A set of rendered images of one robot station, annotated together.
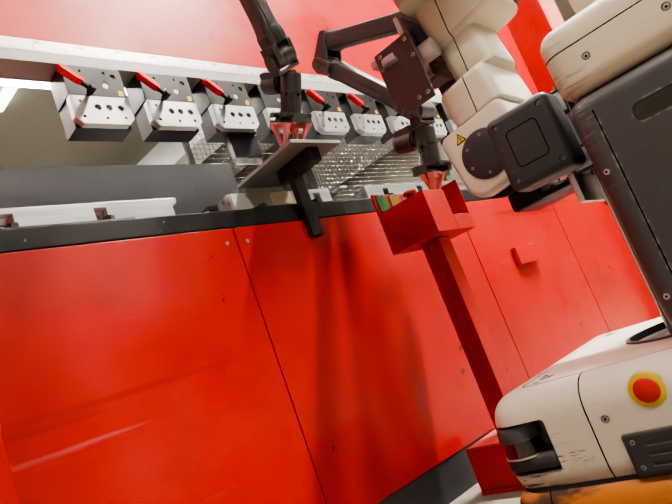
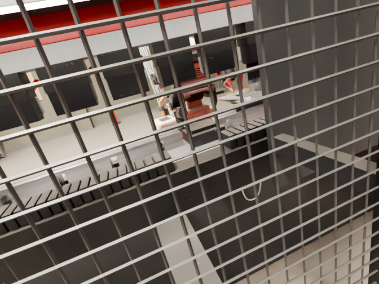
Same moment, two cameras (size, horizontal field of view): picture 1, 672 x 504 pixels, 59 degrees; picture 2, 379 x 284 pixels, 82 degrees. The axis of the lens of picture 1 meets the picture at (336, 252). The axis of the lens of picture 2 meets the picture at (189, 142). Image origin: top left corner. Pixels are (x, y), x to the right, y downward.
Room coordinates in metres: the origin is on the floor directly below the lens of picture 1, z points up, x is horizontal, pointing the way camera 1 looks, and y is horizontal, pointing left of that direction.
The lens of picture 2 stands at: (2.75, 0.37, 1.24)
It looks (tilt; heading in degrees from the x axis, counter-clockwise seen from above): 20 degrees down; 212
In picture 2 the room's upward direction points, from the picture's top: 14 degrees counter-clockwise
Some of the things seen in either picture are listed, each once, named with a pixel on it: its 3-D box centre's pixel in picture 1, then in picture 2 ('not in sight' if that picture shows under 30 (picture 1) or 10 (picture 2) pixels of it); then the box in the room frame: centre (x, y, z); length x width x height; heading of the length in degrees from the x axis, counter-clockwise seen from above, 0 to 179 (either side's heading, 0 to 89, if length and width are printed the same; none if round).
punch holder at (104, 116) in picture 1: (93, 104); not in sight; (1.36, 0.44, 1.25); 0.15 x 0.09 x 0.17; 136
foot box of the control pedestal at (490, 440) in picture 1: (532, 451); not in sight; (1.61, -0.29, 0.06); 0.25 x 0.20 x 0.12; 50
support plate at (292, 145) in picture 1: (287, 164); (242, 96); (1.56, 0.04, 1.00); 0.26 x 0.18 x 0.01; 46
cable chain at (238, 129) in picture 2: not in sight; (280, 120); (2.09, 0.29, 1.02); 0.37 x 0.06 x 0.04; 136
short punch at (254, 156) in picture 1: (245, 150); (255, 72); (1.67, 0.15, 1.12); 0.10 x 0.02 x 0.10; 136
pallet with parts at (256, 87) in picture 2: not in sight; (245, 91); (-3.09, -1.16, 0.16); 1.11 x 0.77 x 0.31; 51
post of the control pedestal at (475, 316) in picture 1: (472, 332); not in sight; (1.63, -0.27, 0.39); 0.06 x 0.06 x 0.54; 50
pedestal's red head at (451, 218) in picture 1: (423, 211); not in sight; (1.63, -0.27, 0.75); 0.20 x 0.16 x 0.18; 140
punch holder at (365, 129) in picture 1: (359, 119); (124, 74); (2.08, -0.25, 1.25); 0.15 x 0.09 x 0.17; 136
